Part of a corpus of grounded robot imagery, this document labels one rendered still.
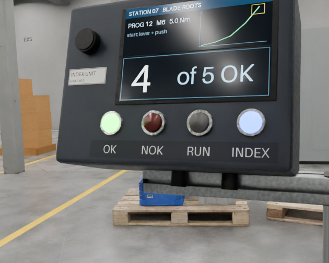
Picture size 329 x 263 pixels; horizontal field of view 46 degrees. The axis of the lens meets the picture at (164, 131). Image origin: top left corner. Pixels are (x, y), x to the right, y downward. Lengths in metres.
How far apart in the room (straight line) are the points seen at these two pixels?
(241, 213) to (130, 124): 3.04
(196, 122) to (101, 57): 0.14
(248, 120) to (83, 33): 0.21
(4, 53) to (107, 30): 5.96
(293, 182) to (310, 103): 5.81
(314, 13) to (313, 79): 7.05
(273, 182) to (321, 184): 0.05
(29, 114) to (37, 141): 0.59
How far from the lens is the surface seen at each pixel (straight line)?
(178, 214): 3.43
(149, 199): 3.54
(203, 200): 3.52
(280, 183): 0.43
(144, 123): 0.40
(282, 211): 3.61
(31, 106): 8.39
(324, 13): 13.18
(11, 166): 6.46
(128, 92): 0.42
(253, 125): 0.36
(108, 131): 0.42
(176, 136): 0.39
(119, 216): 3.52
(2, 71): 6.41
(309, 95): 6.23
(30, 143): 8.49
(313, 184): 0.43
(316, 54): 6.25
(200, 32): 0.41
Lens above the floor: 1.14
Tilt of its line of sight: 5 degrees down
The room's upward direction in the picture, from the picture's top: 2 degrees counter-clockwise
